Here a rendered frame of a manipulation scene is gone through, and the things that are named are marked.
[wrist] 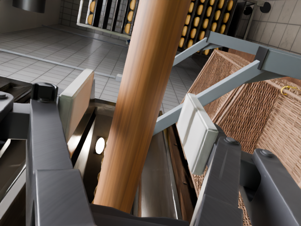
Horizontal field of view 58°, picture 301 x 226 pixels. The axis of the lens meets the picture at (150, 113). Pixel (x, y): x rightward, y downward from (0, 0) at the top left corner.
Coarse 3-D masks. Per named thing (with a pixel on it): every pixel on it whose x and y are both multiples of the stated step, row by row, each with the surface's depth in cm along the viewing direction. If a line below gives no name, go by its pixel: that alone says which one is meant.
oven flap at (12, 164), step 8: (16, 144) 110; (24, 144) 110; (8, 152) 104; (16, 152) 104; (24, 152) 103; (0, 160) 99; (8, 160) 99; (16, 160) 98; (0, 168) 94; (8, 168) 93; (16, 168) 93; (0, 176) 89; (8, 176) 88; (0, 184) 84
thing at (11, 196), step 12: (84, 120) 141; (72, 144) 117; (24, 180) 68; (12, 192) 63; (24, 192) 67; (0, 204) 59; (12, 204) 60; (24, 204) 68; (0, 216) 56; (12, 216) 61; (24, 216) 68
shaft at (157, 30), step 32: (160, 0) 15; (160, 32) 16; (128, 64) 17; (160, 64) 16; (128, 96) 17; (160, 96) 17; (128, 128) 18; (128, 160) 18; (96, 192) 20; (128, 192) 20
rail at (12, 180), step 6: (24, 162) 75; (18, 168) 73; (24, 168) 73; (18, 174) 70; (12, 180) 67; (6, 186) 65; (12, 186) 66; (0, 192) 63; (6, 192) 63; (0, 198) 61
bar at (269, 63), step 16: (208, 32) 99; (192, 48) 101; (208, 48) 102; (240, 48) 100; (256, 48) 100; (272, 48) 100; (256, 64) 55; (272, 64) 54; (288, 64) 54; (224, 80) 57; (240, 80) 56; (256, 80) 57; (208, 96) 57; (176, 112) 58; (160, 128) 59
